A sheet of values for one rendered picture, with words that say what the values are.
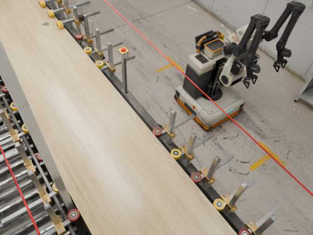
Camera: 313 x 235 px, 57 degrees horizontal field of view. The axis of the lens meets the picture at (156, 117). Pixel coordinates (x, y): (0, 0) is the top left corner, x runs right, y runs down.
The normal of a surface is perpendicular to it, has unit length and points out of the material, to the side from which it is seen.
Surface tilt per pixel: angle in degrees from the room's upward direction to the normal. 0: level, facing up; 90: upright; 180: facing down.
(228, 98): 0
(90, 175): 0
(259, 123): 0
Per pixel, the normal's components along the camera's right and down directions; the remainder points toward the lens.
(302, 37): -0.81, 0.43
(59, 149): 0.05, -0.62
